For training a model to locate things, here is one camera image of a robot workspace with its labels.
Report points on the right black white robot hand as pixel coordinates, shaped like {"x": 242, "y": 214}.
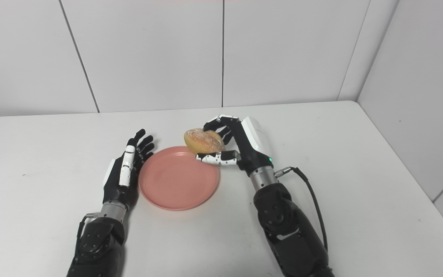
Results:
{"x": 250, "y": 148}

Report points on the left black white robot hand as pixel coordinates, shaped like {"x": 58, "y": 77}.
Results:
{"x": 119, "y": 184}

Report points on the golden bread roll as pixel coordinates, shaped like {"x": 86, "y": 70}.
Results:
{"x": 202, "y": 141}

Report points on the pink round plate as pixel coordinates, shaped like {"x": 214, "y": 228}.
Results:
{"x": 175, "y": 181}

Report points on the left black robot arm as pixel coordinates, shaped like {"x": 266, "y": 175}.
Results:
{"x": 98, "y": 242}

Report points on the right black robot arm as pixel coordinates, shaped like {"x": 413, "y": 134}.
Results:
{"x": 287, "y": 227}

